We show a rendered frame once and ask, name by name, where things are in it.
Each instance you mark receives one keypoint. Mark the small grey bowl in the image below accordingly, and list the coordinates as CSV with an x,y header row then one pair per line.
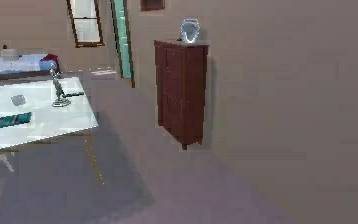
x,y
18,99

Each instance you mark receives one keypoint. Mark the dark red wooden cabinet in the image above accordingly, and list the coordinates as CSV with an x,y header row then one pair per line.
x,y
182,93

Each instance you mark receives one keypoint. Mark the clear glass vase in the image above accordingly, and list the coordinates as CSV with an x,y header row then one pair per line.
x,y
190,30

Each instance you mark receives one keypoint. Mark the teal room door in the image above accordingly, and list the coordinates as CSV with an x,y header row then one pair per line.
x,y
123,40

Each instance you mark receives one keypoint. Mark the black remote control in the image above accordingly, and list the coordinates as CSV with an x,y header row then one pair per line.
x,y
74,94

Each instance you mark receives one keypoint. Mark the brown framed window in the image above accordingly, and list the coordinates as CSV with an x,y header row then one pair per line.
x,y
85,22

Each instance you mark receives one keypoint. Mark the white table with wooden legs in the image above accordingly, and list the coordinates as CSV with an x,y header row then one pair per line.
x,y
47,123

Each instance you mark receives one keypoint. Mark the dark red pillow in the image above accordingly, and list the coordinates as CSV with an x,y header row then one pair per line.
x,y
50,59

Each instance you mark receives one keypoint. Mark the teal book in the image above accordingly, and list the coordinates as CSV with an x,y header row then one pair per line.
x,y
10,120

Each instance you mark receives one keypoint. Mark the brown framed wall picture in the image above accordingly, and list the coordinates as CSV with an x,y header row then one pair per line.
x,y
152,4

